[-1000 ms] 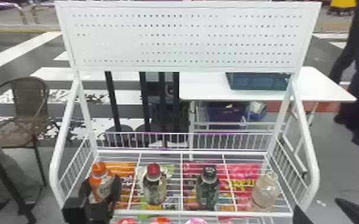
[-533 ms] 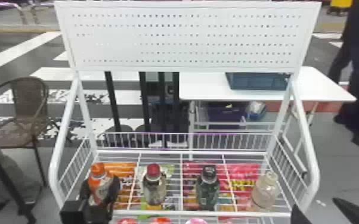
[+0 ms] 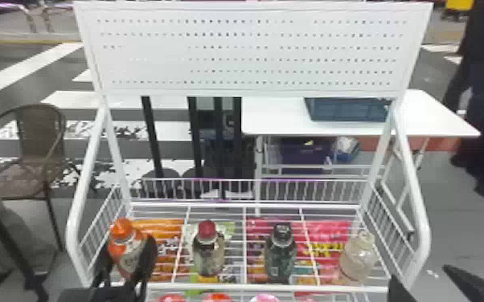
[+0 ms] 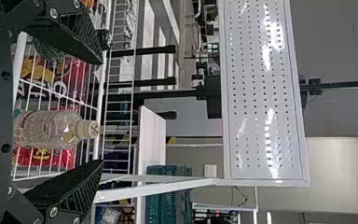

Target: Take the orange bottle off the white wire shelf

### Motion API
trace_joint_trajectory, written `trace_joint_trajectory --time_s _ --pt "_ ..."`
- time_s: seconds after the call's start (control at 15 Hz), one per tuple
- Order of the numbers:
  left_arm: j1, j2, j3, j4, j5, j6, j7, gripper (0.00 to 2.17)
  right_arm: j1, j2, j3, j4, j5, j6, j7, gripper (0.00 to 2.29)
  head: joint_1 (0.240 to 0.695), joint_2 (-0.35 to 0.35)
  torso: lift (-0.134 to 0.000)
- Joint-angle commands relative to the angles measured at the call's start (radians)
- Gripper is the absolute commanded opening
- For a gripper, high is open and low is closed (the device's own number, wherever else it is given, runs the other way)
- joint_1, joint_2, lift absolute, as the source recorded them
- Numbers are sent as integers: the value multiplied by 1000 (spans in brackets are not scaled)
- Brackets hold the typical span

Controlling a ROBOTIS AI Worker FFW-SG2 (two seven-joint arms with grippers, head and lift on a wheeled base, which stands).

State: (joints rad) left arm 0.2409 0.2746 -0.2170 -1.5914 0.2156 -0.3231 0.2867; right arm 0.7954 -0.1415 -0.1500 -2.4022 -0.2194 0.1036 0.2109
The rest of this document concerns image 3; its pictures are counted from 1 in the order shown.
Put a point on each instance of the brown wicker chair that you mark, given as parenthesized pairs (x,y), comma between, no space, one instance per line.
(39,143)

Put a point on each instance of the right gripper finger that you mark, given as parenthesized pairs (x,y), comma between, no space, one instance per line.
(398,293)
(474,286)

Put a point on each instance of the purple crate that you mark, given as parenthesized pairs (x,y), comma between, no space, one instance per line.
(303,154)

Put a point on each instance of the blue basket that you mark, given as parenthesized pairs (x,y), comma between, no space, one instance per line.
(345,109)

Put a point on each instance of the clear bottle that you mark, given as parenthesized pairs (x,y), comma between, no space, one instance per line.
(357,259)

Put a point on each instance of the orange bottle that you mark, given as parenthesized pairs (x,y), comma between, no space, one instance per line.
(124,248)

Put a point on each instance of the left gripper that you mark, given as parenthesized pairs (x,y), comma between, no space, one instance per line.
(115,294)

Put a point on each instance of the red capped bottle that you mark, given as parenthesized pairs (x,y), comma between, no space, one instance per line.
(208,253)

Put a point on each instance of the orange snack packet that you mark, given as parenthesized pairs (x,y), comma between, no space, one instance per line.
(164,230)

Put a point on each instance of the white side table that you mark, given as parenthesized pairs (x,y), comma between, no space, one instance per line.
(432,118)

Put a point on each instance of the red snack packet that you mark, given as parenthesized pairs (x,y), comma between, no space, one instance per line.
(322,236)

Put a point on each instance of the dark green bottle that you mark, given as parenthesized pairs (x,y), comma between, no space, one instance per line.
(280,257)

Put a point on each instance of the black post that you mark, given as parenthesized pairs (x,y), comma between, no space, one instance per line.
(195,135)
(153,135)

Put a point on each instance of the pink bottle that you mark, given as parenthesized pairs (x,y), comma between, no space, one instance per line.
(264,298)

